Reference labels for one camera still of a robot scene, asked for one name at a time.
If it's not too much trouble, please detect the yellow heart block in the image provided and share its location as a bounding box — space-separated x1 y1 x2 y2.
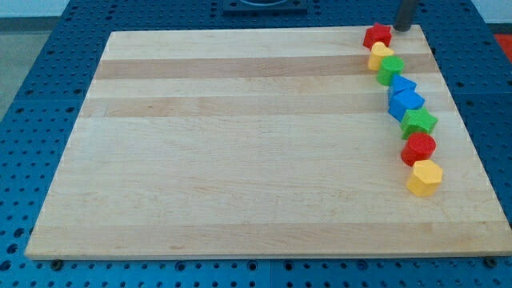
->
367 42 394 71

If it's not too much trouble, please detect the wooden board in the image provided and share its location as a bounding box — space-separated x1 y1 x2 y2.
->
25 26 511 260

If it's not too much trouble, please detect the blue cube block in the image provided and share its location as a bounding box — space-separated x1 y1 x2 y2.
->
388 90 425 122

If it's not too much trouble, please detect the blue triangle block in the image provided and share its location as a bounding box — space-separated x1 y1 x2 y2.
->
387 74 417 102

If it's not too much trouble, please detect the green cylinder block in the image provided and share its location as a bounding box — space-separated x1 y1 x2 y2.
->
376 56 405 86

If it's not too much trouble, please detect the green star block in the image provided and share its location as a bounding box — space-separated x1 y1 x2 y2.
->
400 107 438 140

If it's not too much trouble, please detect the red cylinder block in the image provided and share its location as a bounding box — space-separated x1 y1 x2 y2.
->
401 132 437 166

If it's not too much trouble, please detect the red star block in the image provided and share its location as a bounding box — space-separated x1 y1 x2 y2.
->
362 22 392 49

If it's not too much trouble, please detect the yellow hexagon block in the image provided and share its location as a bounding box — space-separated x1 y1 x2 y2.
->
406 159 443 197

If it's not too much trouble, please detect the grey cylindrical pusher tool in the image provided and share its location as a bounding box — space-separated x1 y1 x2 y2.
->
393 0 419 32

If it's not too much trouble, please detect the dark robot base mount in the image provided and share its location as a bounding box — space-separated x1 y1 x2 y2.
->
221 0 308 14

